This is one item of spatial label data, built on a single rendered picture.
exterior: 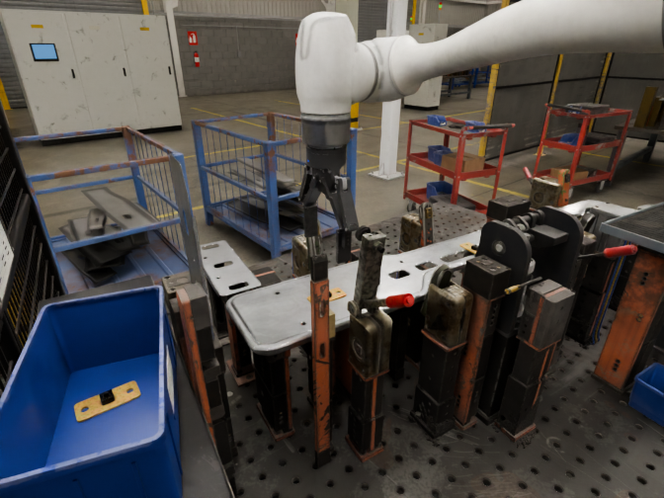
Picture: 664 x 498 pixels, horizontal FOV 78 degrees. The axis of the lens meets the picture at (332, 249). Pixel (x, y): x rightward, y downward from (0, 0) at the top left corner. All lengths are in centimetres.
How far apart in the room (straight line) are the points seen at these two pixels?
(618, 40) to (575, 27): 4
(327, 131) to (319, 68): 10
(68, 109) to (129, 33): 168
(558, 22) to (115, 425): 72
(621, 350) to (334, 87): 95
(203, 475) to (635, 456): 92
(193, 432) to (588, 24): 66
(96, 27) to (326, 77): 796
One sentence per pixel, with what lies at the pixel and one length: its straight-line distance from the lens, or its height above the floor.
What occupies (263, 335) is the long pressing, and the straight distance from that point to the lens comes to 81.
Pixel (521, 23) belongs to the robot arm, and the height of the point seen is 152.
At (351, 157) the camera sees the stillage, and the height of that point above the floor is 74.
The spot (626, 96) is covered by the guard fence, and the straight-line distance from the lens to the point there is 859.
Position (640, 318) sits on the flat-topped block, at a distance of 122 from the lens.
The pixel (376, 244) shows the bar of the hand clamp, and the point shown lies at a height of 120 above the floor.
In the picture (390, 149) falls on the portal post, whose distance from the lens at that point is 527.
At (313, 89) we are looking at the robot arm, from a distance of 72.
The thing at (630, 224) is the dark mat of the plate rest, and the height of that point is 116.
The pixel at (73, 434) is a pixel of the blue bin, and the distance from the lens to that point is 69.
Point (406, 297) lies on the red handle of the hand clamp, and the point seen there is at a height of 115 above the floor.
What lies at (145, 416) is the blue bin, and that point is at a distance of 67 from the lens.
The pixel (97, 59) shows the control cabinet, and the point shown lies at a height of 130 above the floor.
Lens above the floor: 150
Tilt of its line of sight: 26 degrees down
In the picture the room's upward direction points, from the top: straight up
